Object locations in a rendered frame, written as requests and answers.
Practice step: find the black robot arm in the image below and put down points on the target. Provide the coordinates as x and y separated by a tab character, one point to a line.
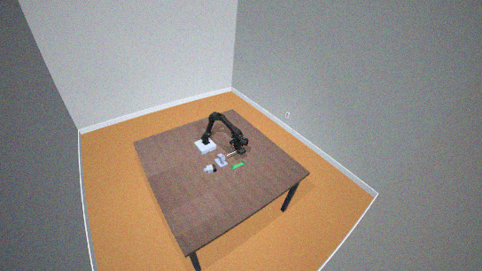
234	130

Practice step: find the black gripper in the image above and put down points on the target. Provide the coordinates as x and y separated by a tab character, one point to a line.
237	147

